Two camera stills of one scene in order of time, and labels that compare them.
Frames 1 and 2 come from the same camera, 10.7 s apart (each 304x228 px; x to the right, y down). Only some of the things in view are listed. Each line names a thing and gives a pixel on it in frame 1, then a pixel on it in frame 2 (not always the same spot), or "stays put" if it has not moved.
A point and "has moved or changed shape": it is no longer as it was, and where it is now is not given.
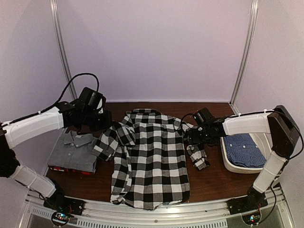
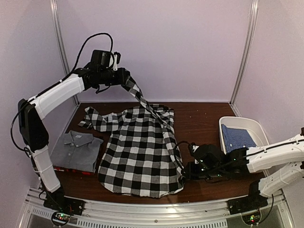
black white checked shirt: x=148 y=148 has moved or changed shape
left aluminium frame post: x=55 y=8 stays put
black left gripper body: x=96 y=123 -> x=108 y=80
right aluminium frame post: x=245 y=54 stays put
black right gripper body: x=204 y=137 -> x=213 y=173
